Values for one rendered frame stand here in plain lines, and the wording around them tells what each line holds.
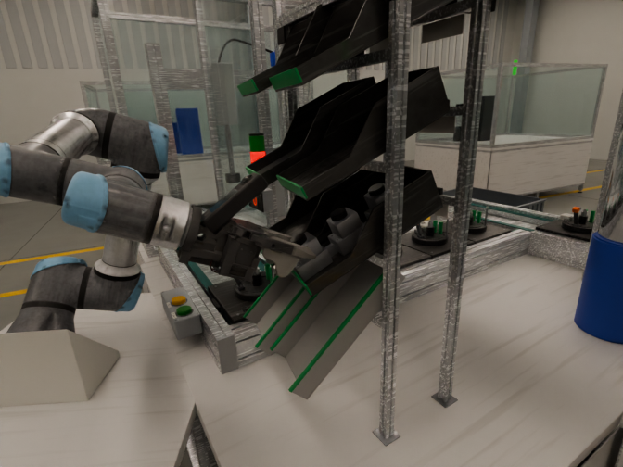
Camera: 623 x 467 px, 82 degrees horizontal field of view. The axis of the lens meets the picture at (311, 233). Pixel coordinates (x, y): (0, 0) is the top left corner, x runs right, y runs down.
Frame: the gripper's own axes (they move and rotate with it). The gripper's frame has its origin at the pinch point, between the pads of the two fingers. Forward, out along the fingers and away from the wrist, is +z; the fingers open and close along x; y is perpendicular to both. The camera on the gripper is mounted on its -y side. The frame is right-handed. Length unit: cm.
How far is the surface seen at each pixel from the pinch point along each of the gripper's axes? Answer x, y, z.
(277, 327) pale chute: -8.0, 19.5, 4.8
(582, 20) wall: -644, -653, 853
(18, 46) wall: -836, -58, -279
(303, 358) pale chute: -1.0, 21.7, 8.9
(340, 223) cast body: 2.7, -6.0, 3.5
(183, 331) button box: -37, 39, -7
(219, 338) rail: -23.7, 32.1, -1.0
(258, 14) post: -61, -52, -10
